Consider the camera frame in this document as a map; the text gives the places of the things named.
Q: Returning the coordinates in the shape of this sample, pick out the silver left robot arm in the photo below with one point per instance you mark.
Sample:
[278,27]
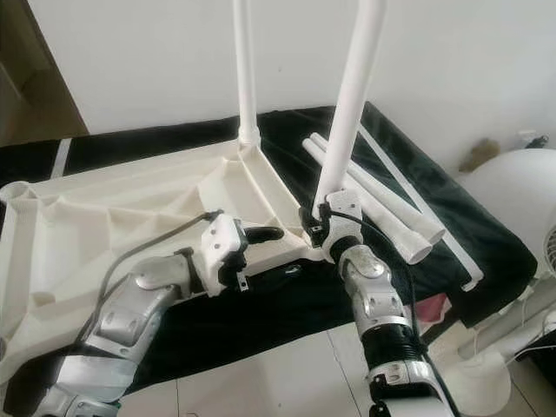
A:
[139,317]

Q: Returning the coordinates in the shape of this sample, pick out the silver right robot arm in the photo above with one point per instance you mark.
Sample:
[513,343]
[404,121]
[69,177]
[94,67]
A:
[378,300]

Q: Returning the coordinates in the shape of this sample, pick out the white standing fan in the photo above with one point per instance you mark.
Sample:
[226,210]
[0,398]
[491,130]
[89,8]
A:
[508,191]

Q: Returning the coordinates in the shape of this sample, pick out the brown plush object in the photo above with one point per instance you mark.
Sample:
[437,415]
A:
[479,152]

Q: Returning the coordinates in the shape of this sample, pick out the wall socket with black plug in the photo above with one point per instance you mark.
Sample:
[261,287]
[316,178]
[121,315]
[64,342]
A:
[534,139]

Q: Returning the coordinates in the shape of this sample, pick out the pink item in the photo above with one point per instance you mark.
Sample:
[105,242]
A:
[433,308]

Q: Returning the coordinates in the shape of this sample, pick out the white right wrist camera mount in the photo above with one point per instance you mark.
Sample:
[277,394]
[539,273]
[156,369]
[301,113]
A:
[346,204]

